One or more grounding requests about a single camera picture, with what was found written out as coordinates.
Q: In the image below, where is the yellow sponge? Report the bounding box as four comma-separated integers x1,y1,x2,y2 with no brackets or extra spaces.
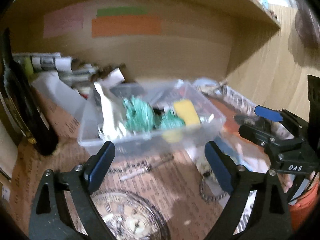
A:
173,99,200,126

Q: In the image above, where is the yellow soft ball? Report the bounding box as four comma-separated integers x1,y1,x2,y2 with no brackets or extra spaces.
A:
162,130,183,144

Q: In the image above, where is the white cloth pouch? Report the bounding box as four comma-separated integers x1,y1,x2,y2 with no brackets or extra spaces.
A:
94,82,127,141

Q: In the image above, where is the black fabric cap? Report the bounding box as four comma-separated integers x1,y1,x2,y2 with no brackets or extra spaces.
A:
152,107,166,117

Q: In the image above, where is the clear plastic storage box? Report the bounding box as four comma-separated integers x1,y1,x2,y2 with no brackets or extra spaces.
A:
78,80,226,155

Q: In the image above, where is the green knitted cloth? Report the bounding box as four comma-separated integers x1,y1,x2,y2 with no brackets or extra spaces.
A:
123,96,185,133

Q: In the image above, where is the person's right hand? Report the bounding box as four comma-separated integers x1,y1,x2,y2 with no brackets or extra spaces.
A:
285,172,320,193

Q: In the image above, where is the pink satin curtain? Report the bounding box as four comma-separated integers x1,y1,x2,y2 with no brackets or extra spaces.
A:
288,0,319,70

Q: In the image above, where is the vintage newspaper print mat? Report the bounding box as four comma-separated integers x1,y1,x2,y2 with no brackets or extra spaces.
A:
3,86,270,239

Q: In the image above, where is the wooden shelf board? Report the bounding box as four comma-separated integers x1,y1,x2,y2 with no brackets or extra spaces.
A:
217,0,282,29

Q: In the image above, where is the dark wine bottle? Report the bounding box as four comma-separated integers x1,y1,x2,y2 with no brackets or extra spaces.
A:
1,28,59,156

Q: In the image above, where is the stack of newspapers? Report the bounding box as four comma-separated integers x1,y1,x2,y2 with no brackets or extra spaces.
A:
13,53,126,88

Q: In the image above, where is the orange sticky note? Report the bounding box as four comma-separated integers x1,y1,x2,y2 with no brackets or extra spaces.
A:
92,15,161,38

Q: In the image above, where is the green sticky note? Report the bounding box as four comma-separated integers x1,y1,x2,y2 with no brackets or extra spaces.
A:
97,7,148,17

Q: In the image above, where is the pink sticky note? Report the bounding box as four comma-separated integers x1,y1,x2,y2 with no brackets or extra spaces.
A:
43,3,84,38

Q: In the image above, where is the black white beaded chain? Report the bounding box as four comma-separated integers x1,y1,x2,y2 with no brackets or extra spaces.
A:
199,169,228,202

